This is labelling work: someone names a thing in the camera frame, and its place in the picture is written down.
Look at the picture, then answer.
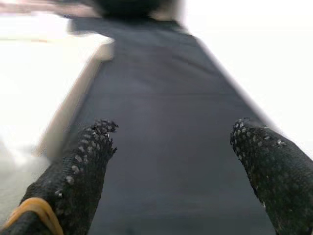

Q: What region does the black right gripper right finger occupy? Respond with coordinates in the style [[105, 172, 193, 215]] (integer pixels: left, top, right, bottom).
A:
[[231, 117, 313, 235]]

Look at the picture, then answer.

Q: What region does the white plastic table top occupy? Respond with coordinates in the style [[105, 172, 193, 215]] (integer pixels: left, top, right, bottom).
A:
[[0, 12, 115, 157]]

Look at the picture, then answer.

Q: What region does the black tablecloth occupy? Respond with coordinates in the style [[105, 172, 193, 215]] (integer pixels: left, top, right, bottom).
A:
[[41, 17, 279, 235]]

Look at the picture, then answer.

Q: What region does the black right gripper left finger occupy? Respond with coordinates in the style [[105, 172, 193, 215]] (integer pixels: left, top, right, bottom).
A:
[[0, 120, 117, 235]]

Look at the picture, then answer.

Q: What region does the black wok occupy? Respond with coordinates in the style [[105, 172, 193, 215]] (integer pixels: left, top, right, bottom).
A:
[[92, 0, 184, 19]]

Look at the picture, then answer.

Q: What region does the yellow rubber band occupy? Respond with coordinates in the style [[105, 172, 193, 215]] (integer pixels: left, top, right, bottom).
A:
[[0, 197, 65, 235]]

